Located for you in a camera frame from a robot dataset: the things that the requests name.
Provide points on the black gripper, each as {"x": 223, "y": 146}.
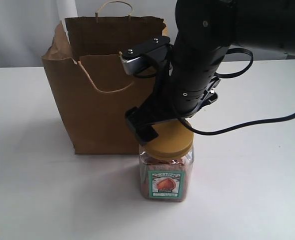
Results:
{"x": 186, "y": 85}

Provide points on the yellow-lidded plastic nut jar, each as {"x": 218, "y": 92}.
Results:
{"x": 166, "y": 163}

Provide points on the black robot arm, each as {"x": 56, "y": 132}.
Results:
{"x": 239, "y": 24}

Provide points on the brown paper bag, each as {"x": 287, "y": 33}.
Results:
{"x": 90, "y": 87}

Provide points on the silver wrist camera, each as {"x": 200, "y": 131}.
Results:
{"x": 134, "y": 65}

